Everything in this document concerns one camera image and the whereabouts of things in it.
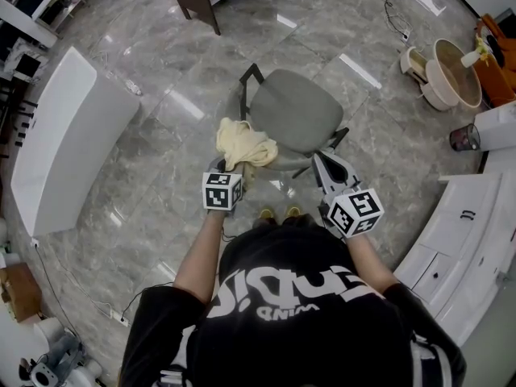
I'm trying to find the person's left forearm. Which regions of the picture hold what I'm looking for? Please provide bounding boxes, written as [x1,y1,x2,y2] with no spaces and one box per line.
[174,210,227,298]

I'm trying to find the white air purifier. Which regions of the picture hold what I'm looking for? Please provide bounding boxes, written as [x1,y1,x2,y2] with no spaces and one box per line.
[474,100,516,152]

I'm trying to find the person's black printed t-shirt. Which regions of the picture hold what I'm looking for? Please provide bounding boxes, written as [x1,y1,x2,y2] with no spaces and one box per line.
[119,214,468,387]

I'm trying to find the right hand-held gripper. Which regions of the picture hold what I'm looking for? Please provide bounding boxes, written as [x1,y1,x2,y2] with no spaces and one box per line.
[312,151,385,239]

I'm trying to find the pale yellow clothes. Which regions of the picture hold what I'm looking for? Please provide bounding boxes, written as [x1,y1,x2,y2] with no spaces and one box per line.
[215,117,280,194]

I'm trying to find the small cream drawer unit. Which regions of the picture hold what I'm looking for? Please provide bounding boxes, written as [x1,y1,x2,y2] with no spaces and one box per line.
[399,46,429,85]

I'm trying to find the person's right forearm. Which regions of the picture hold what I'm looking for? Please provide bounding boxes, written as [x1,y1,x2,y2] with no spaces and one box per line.
[343,231,401,294]

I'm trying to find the white table left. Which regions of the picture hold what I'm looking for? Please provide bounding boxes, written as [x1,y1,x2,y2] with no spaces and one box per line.
[9,46,143,238]

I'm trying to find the brown cardboard box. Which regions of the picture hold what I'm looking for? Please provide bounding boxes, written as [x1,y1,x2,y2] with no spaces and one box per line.
[0,261,44,324]

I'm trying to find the white vase with flowers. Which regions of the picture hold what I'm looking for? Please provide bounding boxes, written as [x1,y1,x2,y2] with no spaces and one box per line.
[460,34,492,69]

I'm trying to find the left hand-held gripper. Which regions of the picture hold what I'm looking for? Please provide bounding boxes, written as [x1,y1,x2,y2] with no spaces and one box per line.
[201,156,247,218]

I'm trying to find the white shelf unit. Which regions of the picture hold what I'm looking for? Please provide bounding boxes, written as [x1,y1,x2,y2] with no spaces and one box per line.
[0,0,88,51]

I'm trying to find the orange sofa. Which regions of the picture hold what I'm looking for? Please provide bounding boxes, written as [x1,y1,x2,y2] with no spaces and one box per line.
[472,13,516,108]

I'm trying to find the round cream coffee table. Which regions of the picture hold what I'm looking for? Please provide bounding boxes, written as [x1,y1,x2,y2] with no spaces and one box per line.
[424,38,484,112]

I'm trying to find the grey upholstered chair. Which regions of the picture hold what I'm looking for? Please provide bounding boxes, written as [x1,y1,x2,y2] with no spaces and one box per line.
[239,63,351,180]

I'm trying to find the thin black floor cable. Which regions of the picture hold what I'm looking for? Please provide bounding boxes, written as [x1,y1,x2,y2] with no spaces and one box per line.
[34,239,114,318]

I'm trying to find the black wire waste bin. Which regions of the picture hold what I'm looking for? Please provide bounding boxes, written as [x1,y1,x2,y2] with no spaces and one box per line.
[448,123,482,153]

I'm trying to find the white vanity cabinet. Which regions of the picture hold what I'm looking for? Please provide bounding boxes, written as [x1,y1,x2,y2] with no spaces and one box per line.
[392,169,516,347]

